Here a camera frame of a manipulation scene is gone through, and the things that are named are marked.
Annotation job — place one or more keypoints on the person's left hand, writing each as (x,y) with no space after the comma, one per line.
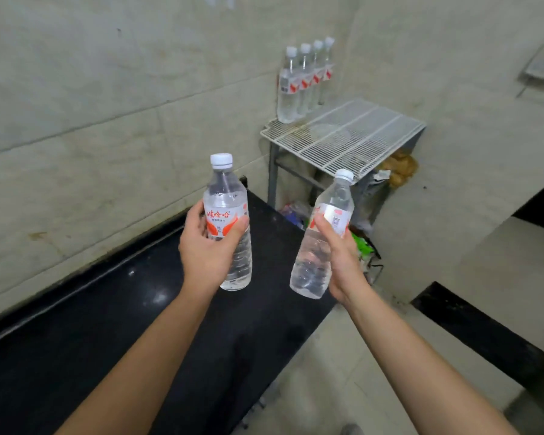
(204,258)

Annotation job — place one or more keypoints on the person's right hand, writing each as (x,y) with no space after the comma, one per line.
(344,267)

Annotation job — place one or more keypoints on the person's right thumb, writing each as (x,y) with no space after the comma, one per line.
(324,231)

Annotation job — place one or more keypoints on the person's left thumb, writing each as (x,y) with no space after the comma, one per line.
(235,233)

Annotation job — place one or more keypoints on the clear water bottle red label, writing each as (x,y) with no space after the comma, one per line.
(316,74)
(229,208)
(327,67)
(319,249)
(289,90)
(304,81)

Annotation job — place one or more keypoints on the person's left forearm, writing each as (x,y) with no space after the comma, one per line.
(136,371)

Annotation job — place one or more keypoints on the person's right forearm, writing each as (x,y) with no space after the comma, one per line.
(417,366)

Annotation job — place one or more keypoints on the clear plastic bag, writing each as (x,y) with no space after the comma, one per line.
(294,212)

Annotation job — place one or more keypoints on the green plastic bag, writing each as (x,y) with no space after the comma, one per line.
(361,246)

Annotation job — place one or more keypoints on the brown crumpled bag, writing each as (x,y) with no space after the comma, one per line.
(399,168)

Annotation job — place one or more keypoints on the grey metal shelf frame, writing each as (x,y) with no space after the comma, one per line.
(273,176)

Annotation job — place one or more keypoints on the wall-mounted grey fixture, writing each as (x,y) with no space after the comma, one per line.
(543,65)

